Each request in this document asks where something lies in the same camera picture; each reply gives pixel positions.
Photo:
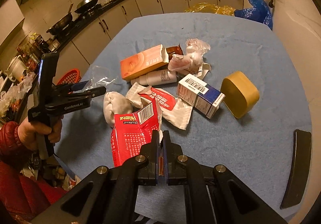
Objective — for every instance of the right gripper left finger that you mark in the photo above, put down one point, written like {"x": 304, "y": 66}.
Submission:
{"x": 124, "y": 181}

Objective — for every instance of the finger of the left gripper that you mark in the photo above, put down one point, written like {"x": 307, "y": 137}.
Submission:
{"x": 91, "y": 93}
{"x": 69, "y": 88}

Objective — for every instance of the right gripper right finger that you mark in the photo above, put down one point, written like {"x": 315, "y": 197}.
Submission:
{"x": 181, "y": 170}

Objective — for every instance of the clear plastic wrapper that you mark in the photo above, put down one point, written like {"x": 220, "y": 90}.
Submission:
{"x": 101, "y": 76}

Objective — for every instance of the red snack bag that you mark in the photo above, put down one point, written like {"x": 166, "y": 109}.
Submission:
{"x": 133, "y": 130}

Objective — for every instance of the orange cardboard box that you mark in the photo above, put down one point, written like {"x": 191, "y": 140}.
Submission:
{"x": 143, "y": 62}

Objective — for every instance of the red white paper wrapper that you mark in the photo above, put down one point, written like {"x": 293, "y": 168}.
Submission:
{"x": 174, "y": 109}

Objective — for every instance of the white plastic bottle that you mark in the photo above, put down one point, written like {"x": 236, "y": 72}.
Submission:
{"x": 159, "y": 77}

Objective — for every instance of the blue white medicine box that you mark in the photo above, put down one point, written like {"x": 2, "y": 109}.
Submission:
{"x": 200, "y": 95}

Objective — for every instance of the yellow rounded tin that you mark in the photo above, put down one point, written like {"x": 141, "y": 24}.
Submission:
{"x": 240, "y": 94}

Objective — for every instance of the brown foil wrapper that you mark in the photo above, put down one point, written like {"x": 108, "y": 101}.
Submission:
{"x": 174, "y": 50}

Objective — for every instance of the pink white plastic bag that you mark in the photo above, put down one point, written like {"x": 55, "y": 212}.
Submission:
{"x": 192, "y": 61}

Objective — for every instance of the person's left hand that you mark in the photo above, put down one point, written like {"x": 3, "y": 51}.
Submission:
{"x": 37, "y": 133}

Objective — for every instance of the red plastic basket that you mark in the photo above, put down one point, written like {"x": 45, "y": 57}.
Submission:
{"x": 71, "y": 77}

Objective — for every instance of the white plastic bags on counter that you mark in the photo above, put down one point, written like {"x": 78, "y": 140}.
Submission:
{"x": 12, "y": 99}

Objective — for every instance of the white electric kettle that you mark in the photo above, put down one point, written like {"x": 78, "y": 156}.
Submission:
{"x": 16, "y": 70}

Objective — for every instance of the lidded steel wok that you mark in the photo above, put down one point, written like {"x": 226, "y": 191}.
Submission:
{"x": 85, "y": 5}

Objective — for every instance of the black curved strip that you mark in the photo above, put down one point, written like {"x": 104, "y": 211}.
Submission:
{"x": 300, "y": 167}

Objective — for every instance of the yellow plastic bag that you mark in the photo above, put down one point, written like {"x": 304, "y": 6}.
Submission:
{"x": 211, "y": 8}

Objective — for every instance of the blue plastic bag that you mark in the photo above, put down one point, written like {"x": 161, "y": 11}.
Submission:
{"x": 259, "y": 12}

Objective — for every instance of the black wok with handle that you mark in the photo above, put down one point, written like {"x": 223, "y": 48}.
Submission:
{"x": 62, "y": 23}

